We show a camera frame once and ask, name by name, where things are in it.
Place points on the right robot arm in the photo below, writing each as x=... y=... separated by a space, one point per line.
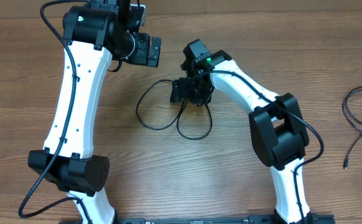
x=278 y=132

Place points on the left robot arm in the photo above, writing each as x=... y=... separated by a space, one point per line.
x=95 y=34

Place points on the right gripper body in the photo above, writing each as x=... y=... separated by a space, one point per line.
x=193 y=90

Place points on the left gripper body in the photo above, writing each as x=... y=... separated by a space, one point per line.
x=140 y=55

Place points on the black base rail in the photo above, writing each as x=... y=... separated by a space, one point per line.
x=312 y=218

